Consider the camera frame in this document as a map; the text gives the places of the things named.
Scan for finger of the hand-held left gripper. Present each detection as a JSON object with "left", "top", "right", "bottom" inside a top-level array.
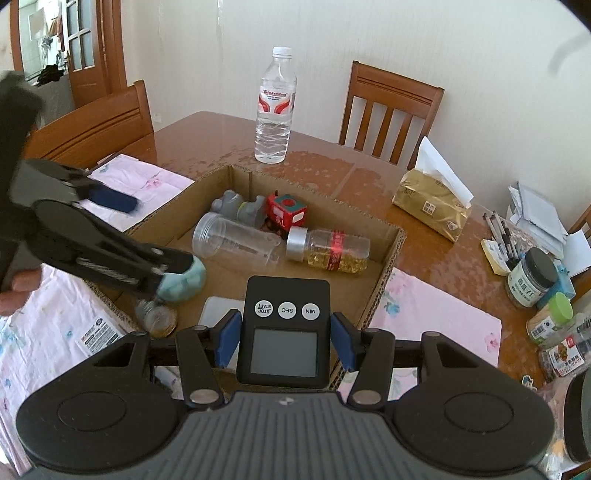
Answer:
[
  {"left": 11, "top": 158, "right": 139, "bottom": 214},
  {"left": 76, "top": 213, "right": 195, "bottom": 297}
]

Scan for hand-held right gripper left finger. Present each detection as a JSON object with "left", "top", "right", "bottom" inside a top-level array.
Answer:
[{"left": 92, "top": 309, "right": 242, "bottom": 411}]

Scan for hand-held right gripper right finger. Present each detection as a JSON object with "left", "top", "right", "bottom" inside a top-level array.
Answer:
[{"left": 331, "top": 312, "right": 499, "bottom": 411}]

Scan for white box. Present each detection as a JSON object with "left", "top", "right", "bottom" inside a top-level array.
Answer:
[{"left": 199, "top": 296, "right": 245, "bottom": 329}]

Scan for pale teal round object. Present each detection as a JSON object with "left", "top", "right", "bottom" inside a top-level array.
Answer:
[{"left": 157, "top": 255, "right": 207, "bottom": 303}]

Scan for small glass jar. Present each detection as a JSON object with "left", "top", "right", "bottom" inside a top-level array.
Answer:
[{"left": 136, "top": 298, "right": 178, "bottom": 337}]

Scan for black digital timer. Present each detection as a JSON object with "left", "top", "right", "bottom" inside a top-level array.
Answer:
[{"left": 236, "top": 276, "right": 332, "bottom": 388}]

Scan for clear plastic jar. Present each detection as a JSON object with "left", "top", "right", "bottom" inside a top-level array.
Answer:
[{"left": 192, "top": 212, "right": 283, "bottom": 266}]

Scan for cardboard box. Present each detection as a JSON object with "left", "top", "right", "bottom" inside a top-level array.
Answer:
[{"left": 85, "top": 164, "right": 408, "bottom": 393}]

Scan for capsule bottle silver cap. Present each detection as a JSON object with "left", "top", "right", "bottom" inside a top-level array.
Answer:
[{"left": 285, "top": 227, "right": 371, "bottom": 274}]

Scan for person's left hand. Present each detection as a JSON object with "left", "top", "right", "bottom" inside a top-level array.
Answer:
[{"left": 0, "top": 270, "right": 43, "bottom": 317}]

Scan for pink floral cloth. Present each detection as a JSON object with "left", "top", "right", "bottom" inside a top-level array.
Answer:
[{"left": 0, "top": 154, "right": 503, "bottom": 462}]

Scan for grey animal toy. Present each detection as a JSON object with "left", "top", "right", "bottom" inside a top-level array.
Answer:
[{"left": 211, "top": 190, "right": 269, "bottom": 227}]

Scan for wooden door glass panes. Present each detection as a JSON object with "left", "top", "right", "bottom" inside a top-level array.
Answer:
[{"left": 9, "top": 0, "right": 127, "bottom": 109}]

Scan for dark cloth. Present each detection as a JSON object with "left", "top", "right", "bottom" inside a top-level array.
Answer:
[{"left": 37, "top": 65, "right": 68, "bottom": 86}]

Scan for red toy truck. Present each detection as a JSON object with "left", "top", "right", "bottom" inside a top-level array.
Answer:
[{"left": 264, "top": 193, "right": 308, "bottom": 232}]

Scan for gold tissue pack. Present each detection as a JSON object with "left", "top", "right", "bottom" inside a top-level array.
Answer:
[{"left": 392, "top": 136, "right": 474, "bottom": 243}]

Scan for yellow sticky note pad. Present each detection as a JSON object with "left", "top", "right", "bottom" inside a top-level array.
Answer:
[{"left": 480, "top": 239, "right": 509, "bottom": 277}]

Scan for clear water bottle red label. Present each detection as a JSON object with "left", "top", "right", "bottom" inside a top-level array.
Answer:
[{"left": 254, "top": 46, "right": 296, "bottom": 164}]

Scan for glass jar black lid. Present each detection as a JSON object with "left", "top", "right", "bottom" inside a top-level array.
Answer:
[{"left": 504, "top": 247, "right": 559, "bottom": 309}]

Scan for bunch of black pens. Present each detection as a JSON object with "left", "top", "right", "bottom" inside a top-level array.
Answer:
[{"left": 481, "top": 210, "right": 525, "bottom": 273}]

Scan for bottle with green lid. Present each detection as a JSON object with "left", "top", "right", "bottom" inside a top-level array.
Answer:
[{"left": 526, "top": 292, "right": 574, "bottom": 344}]

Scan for jar with red label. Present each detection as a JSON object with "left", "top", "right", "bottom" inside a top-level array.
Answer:
[{"left": 538, "top": 330, "right": 591, "bottom": 379}]

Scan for light blue box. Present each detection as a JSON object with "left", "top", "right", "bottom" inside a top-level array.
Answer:
[{"left": 538, "top": 261, "right": 577, "bottom": 310}]

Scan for stack of white papers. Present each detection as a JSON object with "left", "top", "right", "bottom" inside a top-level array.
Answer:
[{"left": 508, "top": 182, "right": 591, "bottom": 278}]

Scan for dark grey round object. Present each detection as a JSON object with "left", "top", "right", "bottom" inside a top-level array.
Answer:
[{"left": 561, "top": 374, "right": 591, "bottom": 464}]

